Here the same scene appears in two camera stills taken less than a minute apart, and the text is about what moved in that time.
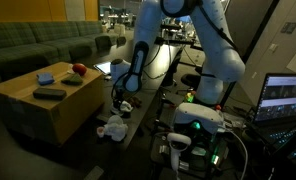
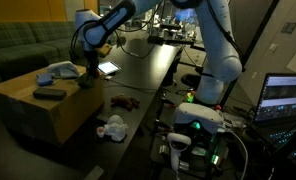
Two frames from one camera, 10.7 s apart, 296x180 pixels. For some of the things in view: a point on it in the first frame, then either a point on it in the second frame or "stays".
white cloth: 116,128 stays
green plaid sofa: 18,48 stays
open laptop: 282,107 stays
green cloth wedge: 74,79 → 85,81
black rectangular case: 52,94 stays
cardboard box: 48,103 stays
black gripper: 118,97 → 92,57
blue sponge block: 45,78 stays
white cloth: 126,106 → 65,69
